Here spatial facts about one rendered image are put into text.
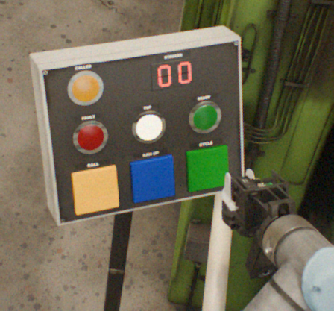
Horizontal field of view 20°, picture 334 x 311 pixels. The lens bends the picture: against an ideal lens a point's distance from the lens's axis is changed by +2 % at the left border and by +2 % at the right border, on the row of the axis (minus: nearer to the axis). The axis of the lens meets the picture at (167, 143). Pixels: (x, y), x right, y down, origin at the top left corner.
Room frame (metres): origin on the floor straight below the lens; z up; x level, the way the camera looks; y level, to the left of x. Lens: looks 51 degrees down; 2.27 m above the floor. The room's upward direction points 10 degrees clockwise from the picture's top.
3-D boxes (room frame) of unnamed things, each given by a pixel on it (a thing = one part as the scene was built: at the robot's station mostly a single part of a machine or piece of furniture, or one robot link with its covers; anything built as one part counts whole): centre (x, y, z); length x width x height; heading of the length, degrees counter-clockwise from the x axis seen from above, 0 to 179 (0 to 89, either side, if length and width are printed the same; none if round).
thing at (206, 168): (0.98, -0.08, 1.01); 0.07 x 0.05 x 0.07; 115
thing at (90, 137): (0.94, 0.12, 1.09); 0.05 x 0.03 x 0.04; 90
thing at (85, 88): (0.98, 0.14, 1.16); 0.05 x 0.03 x 0.04; 90
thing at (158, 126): (0.98, 0.03, 1.09); 0.05 x 0.03 x 0.04; 90
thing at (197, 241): (1.26, -0.13, 0.36); 0.09 x 0.07 x 0.12; 90
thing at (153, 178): (0.94, 0.02, 1.01); 0.07 x 0.05 x 0.07; 115
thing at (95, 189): (0.90, 0.11, 1.01); 0.07 x 0.05 x 0.07; 115
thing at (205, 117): (1.02, -0.06, 1.09); 0.05 x 0.03 x 0.04; 90
